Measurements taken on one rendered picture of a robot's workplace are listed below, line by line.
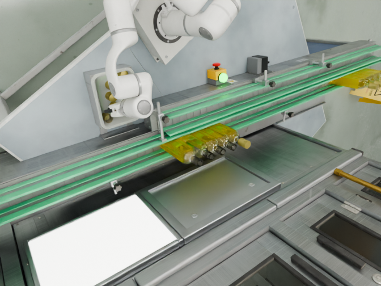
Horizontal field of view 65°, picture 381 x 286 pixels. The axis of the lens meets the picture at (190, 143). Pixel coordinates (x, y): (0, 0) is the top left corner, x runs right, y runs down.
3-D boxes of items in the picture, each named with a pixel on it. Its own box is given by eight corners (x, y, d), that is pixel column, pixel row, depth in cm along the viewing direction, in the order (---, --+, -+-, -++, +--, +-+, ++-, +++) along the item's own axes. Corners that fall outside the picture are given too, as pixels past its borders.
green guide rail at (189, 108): (158, 114, 127) (168, 120, 121) (158, 112, 127) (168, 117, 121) (375, 46, 211) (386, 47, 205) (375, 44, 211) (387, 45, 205)
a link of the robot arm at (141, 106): (126, 74, 95) (153, 70, 100) (115, 77, 104) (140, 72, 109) (136, 121, 98) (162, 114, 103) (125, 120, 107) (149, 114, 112)
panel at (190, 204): (25, 247, 103) (46, 326, 77) (22, 240, 102) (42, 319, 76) (225, 157, 146) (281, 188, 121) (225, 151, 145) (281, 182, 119)
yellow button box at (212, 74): (207, 83, 153) (216, 85, 148) (206, 68, 150) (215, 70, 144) (217, 79, 157) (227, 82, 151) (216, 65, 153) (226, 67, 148)
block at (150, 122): (143, 127, 133) (151, 132, 128) (140, 107, 129) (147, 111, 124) (150, 125, 135) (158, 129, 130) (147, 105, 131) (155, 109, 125)
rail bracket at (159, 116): (151, 136, 129) (166, 146, 120) (145, 99, 121) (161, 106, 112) (157, 134, 130) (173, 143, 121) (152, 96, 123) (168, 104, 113)
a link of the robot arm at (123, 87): (130, 33, 104) (144, 95, 107) (93, 37, 97) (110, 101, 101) (140, 27, 96) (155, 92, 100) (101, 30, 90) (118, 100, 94)
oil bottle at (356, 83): (329, 83, 195) (373, 92, 174) (330, 75, 192) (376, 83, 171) (334, 81, 197) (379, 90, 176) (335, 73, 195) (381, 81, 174)
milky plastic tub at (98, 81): (95, 125, 126) (102, 131, 120) (83, 71, 116) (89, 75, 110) (133, 113, 135) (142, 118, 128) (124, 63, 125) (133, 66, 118)
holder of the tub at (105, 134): (98, 135, 129) (105, 141, 123) (83, 72, 117) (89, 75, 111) (134, 123, 137) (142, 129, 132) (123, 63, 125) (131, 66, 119)
